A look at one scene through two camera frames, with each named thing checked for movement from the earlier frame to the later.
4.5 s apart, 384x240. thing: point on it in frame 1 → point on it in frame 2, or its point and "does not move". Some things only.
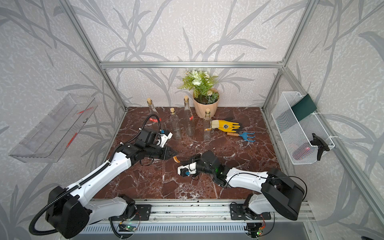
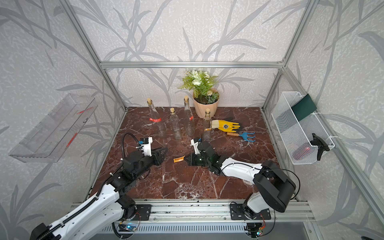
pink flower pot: [200, 108] does not move
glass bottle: [207, 125] does not move
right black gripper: [191, 160] → [190, 161]
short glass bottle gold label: [175, 124] does not move
